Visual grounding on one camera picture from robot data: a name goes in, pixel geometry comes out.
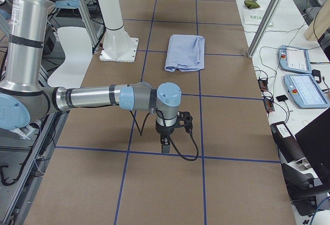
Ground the green fabric pouch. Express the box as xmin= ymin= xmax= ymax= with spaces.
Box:
xmin=244 ymin=0 xmax=260 ymax=9

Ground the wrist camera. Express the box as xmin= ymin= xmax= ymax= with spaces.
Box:
xmin=177 ymin=111 xmax=193 ymax=133

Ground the black monitor stand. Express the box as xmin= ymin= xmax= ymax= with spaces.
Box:
xmin=270 ymin=122 xmax=329 ymax=216

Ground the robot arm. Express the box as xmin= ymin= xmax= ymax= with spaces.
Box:
xmin=1 ymin=0 xmax=182 ymax=153

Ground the white MINI plastic bag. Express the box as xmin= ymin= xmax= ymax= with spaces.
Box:
xmin=241 ymin=5 xmax=266 ymax=25

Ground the white plastic chair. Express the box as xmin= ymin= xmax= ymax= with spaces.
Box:
xmin=47 ymin=26 xmax=93 ymax=89

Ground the near blue teach pendant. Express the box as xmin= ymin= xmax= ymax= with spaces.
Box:
xmin=283 ymin=74 xmax=329 ymax=109

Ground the blue teach pendant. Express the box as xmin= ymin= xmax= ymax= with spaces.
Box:
xmin=283 ymin=74 xmax=329 ymax=109
xmin=278 ymin=45 xmax=312 ymax=74

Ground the far blue teach pendant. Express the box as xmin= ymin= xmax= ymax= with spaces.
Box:
xmin=278 ymin=45 xmax=312 ymax=74

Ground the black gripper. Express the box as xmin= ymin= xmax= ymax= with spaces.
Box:
xmin=155 ymin=124 xmax=175 ymax=154

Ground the light blue striped shirt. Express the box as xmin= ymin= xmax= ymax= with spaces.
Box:
xmin=164 ymin=34 xmax=205 ymax=72

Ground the aluminium frame post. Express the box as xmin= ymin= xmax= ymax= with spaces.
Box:
xmin=246 ymin=0 xmax=281 ymax=58

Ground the black monitor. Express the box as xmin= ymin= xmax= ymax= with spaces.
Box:
xmin=295 ymin=109 xmax=329 ymax=181

